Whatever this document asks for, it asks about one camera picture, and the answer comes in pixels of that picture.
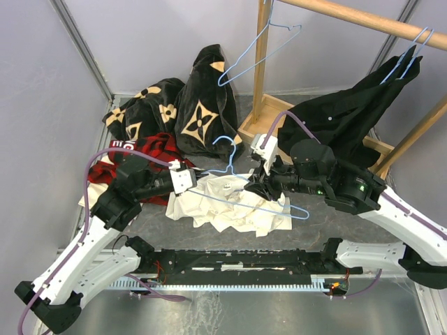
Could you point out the black button shirt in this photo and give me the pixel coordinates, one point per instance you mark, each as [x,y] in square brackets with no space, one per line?
[342,119]

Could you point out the black beige patterned fleece blanket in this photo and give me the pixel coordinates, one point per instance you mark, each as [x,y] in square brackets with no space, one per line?
[201,115]

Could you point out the white dress shirt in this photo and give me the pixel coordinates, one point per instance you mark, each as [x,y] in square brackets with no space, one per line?
[222,201]

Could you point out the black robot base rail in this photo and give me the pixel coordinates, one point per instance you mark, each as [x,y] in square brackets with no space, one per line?
[293,270]

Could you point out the light blue hanger with shirt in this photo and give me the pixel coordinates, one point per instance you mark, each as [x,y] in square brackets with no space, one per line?
[406,60]

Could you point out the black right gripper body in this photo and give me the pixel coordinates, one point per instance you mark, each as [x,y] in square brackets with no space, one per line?
[283,177]

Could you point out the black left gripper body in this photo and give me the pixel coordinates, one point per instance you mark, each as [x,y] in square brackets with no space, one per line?
[157,185]

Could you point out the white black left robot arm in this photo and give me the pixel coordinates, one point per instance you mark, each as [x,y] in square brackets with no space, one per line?
[58,296]

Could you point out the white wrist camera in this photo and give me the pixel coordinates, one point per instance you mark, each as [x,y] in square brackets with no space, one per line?
[182,177]
[264,150]

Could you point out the aluminium frame rail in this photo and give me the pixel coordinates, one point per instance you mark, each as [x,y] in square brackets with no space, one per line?
[61,8]

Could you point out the wooden clothes rack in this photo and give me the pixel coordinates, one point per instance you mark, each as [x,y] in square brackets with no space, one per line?
[330,55]

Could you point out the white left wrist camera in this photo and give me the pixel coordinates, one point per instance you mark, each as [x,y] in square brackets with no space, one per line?
[182,177]

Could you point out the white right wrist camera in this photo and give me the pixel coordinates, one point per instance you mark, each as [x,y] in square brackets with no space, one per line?
[264,150]

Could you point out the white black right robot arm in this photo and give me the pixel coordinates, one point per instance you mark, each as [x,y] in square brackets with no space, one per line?
[314,170]

